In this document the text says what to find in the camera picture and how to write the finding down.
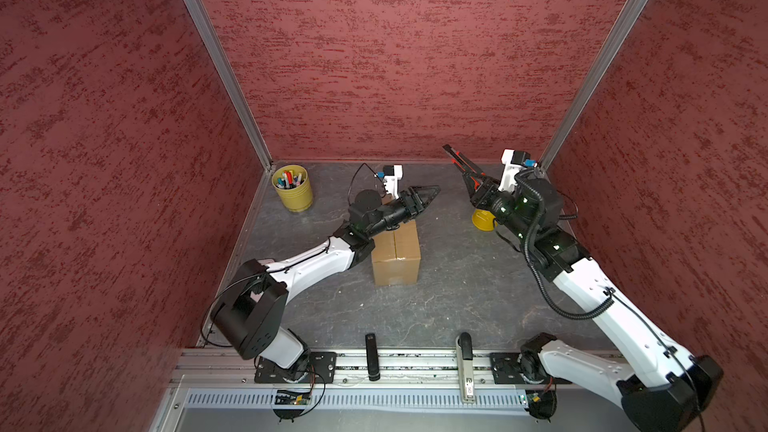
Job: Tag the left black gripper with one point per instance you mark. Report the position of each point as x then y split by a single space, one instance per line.
412 200

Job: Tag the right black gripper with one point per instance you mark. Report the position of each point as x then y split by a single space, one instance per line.
480 197

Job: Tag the red black utility knife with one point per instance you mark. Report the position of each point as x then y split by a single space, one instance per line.
463 165

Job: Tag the brown cardboard express box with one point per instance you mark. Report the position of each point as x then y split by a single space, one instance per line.
396 257

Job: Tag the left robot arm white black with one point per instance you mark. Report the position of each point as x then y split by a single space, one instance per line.
249 311

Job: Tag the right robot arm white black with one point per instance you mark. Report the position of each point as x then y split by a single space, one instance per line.
660 385

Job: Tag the yellow pen cup right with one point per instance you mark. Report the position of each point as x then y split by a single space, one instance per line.
483 220

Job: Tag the yellow pen cup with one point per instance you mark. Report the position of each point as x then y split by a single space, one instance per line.
483 220
292 184

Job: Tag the yellow pen cup left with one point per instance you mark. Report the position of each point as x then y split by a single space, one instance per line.
292 184

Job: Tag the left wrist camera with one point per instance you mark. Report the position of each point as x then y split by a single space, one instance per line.
390 177

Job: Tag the grey black clamp handle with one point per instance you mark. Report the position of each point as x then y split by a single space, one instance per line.
465 367

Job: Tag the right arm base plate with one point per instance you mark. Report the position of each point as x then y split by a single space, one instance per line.
516 368

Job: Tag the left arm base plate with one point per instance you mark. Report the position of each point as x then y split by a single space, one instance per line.
319 366

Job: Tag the aluminium frame rail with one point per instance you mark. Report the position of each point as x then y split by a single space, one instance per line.
400 368

